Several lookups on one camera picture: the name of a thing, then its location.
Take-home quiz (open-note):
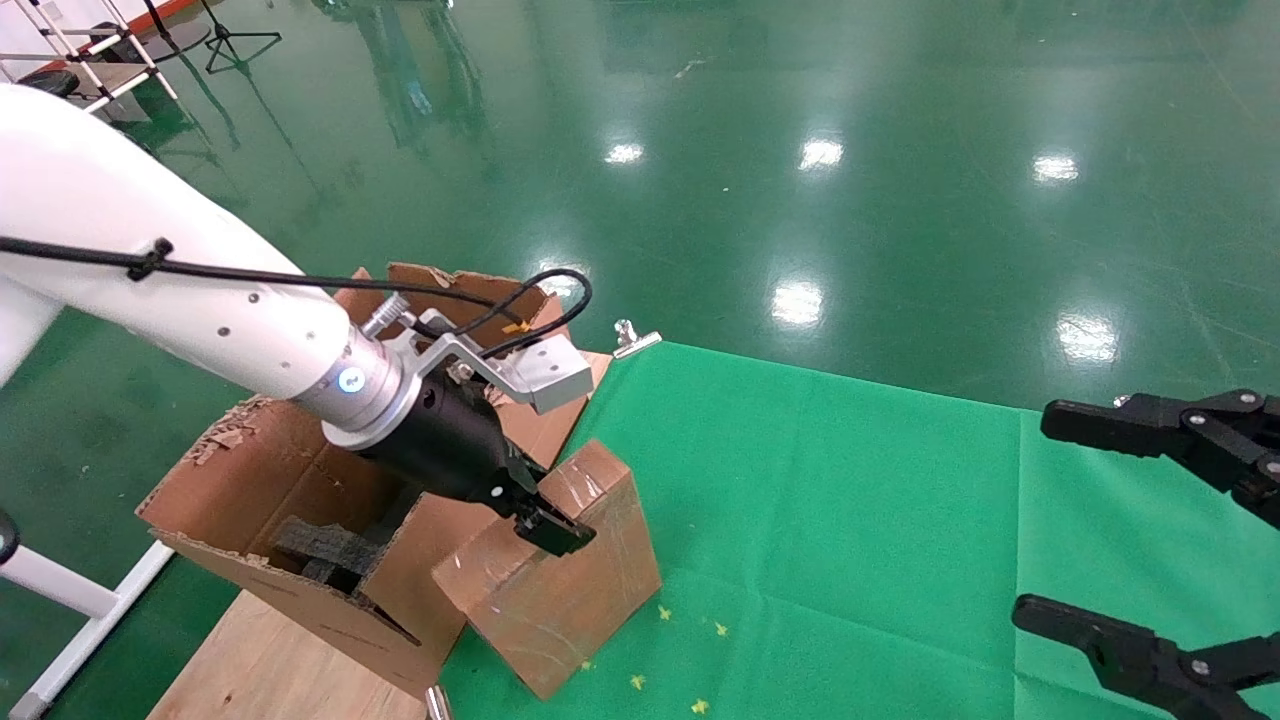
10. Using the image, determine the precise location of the black foam block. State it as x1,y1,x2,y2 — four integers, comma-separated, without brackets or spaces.
270,488,423,593

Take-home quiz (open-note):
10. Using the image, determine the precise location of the white table leg frame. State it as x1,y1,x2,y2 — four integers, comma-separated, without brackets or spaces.
0,545,176,720

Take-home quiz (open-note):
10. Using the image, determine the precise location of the green table cloth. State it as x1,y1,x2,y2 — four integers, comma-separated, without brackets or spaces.
440,340,1280,720

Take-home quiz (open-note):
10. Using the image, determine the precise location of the white pipe rack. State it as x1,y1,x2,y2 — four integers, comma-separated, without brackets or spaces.
0,0,181,113

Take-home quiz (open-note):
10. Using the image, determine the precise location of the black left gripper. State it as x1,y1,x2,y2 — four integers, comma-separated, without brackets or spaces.
360,375,599,559

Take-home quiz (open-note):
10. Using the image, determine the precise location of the silver metal binder clip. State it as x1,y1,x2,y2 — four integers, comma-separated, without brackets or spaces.
612,318,663,359

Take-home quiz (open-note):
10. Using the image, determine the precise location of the large open cardboard carton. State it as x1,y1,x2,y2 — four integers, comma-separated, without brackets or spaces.
135,262,613,701

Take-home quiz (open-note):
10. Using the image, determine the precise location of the small brown cardboard box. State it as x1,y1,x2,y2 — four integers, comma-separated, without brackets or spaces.
432,438,663,701

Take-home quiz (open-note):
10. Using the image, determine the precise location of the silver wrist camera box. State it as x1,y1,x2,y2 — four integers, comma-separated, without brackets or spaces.
400,330,596,416

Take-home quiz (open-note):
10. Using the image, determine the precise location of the black tripod stand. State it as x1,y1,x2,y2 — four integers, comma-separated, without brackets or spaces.
200,0,283,76

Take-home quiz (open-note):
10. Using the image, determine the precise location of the black round wheeled stool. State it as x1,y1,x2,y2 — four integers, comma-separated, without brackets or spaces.
18,68,81,99

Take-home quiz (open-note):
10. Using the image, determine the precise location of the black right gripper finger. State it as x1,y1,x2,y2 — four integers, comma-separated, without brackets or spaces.
1012,594,1280,720
1040,388,1280,531

